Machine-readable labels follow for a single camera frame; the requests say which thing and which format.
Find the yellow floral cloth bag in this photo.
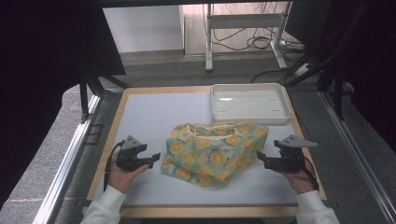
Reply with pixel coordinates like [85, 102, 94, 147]
[161, 121, 270, 189]

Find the white power strip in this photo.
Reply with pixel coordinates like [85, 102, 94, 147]
[293, 63, 314, 77]

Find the tangle of black floor cables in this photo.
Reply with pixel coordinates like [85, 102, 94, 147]
[211, 3, 307, 53]

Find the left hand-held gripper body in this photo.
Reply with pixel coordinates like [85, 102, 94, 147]
[117, 134, 143, 172]

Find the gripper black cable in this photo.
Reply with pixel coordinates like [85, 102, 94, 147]
[302, 155, 319, 191]
[103, 140, 125, 192]

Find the white wall panel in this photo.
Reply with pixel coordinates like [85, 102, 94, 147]
[102, 5, 185, 54]

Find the person's right hand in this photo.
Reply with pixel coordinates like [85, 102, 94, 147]
[275, 161, 318, 195]

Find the dark curtain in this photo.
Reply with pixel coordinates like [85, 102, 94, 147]
[317, 0, 396, 153]
[0, 0, 127, 209]

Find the white plastic tray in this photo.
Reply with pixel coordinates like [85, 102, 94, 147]
[209, 82, 293, 126]

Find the silver metal rail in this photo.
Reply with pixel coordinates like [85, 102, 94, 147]
[32, 94, 102, 224]
[320, 91, 396, 223]

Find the black metal stand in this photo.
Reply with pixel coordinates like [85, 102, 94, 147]
[286, 31, 347, 121]
[78, 60, 132, 124]

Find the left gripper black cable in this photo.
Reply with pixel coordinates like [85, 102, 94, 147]
[103, 140, 125, 192]

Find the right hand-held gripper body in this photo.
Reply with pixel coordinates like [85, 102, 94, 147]
[274, 134, 318, 173]

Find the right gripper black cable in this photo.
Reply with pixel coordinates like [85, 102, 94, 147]
[302, 155, 319, 191]

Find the pale blue table mat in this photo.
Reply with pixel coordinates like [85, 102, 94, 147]
[93, 91, 301, 206]

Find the person's left hand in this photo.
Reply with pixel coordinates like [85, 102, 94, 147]
[106, 152, 150, 194]

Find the white metal desk frame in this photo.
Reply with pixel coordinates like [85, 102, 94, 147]
[204, 3, 289, 72]

